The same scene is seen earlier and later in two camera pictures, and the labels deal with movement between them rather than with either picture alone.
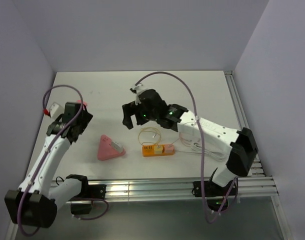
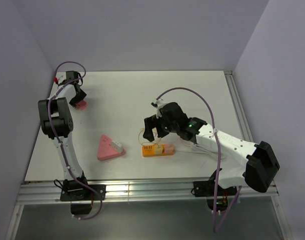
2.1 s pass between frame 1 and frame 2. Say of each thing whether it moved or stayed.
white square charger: stayed
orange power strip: stayed
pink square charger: stayed
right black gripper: moved
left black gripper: moved
